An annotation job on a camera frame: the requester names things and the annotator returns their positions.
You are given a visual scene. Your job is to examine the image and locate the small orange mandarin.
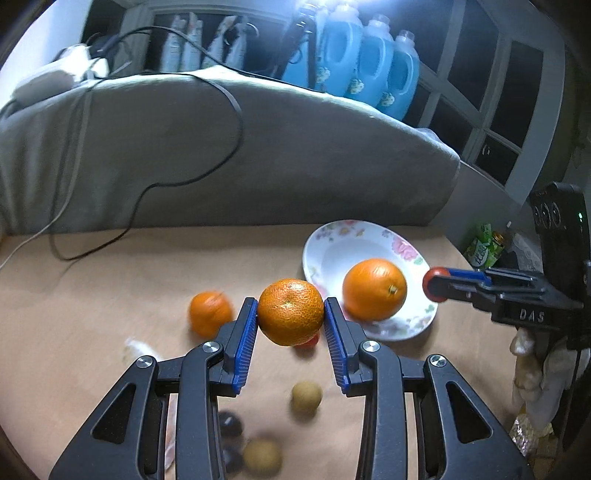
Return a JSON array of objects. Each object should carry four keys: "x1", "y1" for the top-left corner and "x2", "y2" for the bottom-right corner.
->
[{"x1": 188, "y1": 291, "x2": 234, "y2": 337}]

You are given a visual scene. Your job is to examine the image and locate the brown kiwi fruit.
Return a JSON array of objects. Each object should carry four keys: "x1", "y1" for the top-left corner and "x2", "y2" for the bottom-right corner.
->
[
  {"x1": 242, "y1": 438, "x2": 281, "y2": 474},
  {"x1": 290, "y1": 381, "x2": 323, "y2": 413}
]

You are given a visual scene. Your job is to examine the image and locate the clear crinkly packet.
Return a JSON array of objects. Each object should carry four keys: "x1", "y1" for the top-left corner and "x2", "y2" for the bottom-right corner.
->
[{"x1": 509, "y1": 413, "x2": 555, "y2": 457}]

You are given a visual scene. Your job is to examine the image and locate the grey window frame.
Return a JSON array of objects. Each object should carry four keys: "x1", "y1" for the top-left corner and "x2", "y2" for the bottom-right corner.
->
[{"x1": 413, "y1": 0, "x2": 570, "y2": 206}]

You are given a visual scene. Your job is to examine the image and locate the black cable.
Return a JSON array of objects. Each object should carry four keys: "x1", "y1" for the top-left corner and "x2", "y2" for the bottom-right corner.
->
[{"x1": 48, "y1": 25, "x2": 245, "y2": 263}]

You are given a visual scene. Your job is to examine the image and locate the grey blanket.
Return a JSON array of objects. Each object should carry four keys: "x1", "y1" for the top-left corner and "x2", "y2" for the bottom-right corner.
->
[{"x1": 0, "y1": 67, "x2": 462, "y2": 237}]

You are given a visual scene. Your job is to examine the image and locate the beige blanket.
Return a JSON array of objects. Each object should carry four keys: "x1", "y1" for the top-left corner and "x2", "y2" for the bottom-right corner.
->
[{"x1": 0, "y1": 220, "x2": 532, "y2": 480}]

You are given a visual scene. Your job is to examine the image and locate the white power adapter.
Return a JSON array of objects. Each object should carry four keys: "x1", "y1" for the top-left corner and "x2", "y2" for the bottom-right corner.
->
[{"x1": 51, "y1": 44, "x2": 110, "y2": 80}]

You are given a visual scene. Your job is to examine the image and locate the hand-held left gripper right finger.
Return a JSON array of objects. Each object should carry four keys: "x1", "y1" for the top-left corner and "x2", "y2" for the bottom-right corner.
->
[{"x1": 323, "y1": 298, "x2": 536, "y2": 480}]

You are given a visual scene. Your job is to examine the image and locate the white floral plate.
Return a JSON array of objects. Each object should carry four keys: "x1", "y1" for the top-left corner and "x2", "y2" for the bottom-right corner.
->
[{"x1": 302, "y1": 220, "x2": 438, "y2": 341}]

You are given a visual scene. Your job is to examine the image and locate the person's right hand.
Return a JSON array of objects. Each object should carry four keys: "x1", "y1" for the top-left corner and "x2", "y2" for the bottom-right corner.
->
[{"x1": 509, "y1": 325, "x2": 578, "y2": 426}]

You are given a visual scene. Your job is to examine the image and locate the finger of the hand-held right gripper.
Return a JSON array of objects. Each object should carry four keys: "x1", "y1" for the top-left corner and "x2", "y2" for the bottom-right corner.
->
[
  {"x1": 434, "y1": 286, "x2": 504, "y2": 315},
  {"x1": 443, "y1": 268, "x2": 546, "y2": 292}
]

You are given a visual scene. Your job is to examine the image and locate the bumpy orange mandarin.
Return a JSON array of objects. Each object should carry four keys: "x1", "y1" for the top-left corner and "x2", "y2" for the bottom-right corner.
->
[{"x1": 257, "y1": 278, "x2": 325, "y2": 347}]

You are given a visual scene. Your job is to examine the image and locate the green snack packet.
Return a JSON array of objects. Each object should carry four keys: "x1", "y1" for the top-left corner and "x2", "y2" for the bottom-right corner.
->
[{"x1": 464, "y1": 223, "x2": 496, "y2": 271}]

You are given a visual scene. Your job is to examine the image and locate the white cable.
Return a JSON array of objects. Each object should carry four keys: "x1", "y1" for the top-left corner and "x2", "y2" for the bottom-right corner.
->
[{"x1": 0, "y1": 80, "x2": 92, "y2": 271}]

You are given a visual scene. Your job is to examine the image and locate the large smooth orange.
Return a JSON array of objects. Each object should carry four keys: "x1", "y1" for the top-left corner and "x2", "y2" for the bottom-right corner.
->
[{"x1": 342, "y1": 258, "x2": 408, "y2": 322}]

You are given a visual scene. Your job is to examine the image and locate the dark plum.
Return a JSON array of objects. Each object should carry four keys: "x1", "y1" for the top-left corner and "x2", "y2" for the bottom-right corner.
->
[{"x1": 218, "y1": 412, "x2": 243, "y2": 439}]

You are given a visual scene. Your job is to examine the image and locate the white patterned bag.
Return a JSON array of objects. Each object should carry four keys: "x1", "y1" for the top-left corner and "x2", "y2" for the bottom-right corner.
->
[
  {"x1": 203, "y1": 14, "x2": 251, "y2": 68},
  {"x1": 164, "y1": 14, "x2": 204, "y2": 73}
]

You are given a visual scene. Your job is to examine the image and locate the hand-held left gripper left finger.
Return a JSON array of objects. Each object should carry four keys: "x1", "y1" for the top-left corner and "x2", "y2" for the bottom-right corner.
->
[{"x1": 48, "y1": 298, "x2": 259, "y2": 480}]

